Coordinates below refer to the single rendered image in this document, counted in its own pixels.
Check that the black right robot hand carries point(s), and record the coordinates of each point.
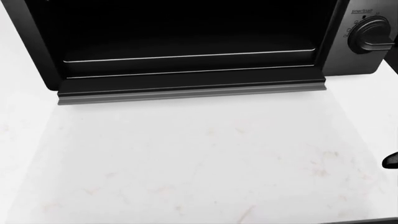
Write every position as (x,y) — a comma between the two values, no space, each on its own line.
(391,160)

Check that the black toaster oven body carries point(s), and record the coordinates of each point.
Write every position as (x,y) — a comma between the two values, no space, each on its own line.
(334,58)

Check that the black toaster oven door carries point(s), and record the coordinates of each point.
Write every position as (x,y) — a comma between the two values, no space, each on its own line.
(192,89)

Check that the black timer knob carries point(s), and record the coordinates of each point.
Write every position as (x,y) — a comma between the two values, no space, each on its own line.
(371,35)

